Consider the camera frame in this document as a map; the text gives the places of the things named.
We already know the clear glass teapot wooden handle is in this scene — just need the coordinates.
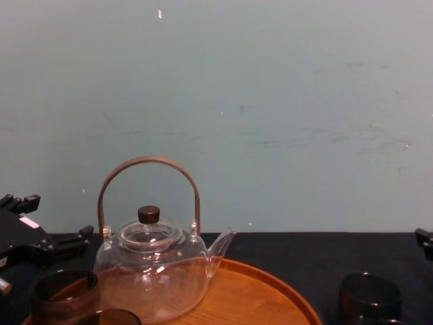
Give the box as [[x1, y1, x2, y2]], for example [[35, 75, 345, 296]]
[[93, 156, 237, 323]]

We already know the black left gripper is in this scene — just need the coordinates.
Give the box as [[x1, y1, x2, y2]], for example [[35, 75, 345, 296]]
[[0, 194, 95, 272]]

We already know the round wooden tray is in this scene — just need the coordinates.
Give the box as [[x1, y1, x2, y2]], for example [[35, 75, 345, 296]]
[[21, 257, 323, 325]]

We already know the glass teapot lid dark knob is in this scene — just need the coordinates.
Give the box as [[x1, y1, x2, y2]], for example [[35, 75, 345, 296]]
[[118, 204, 184, 253]]

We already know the dark smoked glass cup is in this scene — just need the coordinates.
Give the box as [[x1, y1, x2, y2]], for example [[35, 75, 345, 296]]
[[29, 268, 101, 325], [339, 272, 404, 325], [86, 307, 143, 325]]

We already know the black table cloth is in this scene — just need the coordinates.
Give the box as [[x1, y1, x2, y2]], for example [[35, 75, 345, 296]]
[[0, 231, 433, 325]]

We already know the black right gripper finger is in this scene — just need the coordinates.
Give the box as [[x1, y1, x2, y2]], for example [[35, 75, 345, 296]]
[[415, 227, 433, 262]]

